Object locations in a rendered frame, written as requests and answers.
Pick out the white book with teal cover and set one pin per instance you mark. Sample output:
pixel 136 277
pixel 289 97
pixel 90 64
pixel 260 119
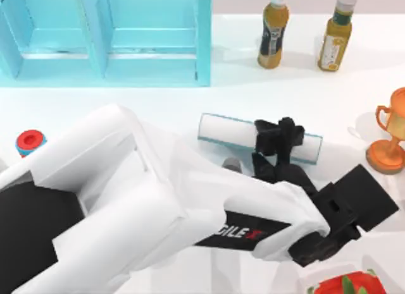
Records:
pixel 224 131

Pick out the pale grey rounded box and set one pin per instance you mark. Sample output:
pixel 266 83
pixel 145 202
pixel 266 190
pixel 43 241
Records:
pixel 232 164

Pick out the orange trophy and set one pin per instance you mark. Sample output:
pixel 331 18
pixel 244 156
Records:
pixel 387 151

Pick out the red and green box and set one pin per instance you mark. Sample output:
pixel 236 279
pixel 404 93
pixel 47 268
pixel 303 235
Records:
pixel 332 284

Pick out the amber bottle with black label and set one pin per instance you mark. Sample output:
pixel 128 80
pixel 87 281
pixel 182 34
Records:
pixel 271 38

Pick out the yellow bottle with grey cap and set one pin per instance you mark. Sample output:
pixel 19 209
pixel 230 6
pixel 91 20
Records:
pixel 335 44

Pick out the light blue rack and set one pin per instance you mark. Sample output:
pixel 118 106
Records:
pixel 152 38

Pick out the red and blue round bottle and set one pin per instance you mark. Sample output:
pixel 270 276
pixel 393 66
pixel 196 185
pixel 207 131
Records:
pixel 30 141

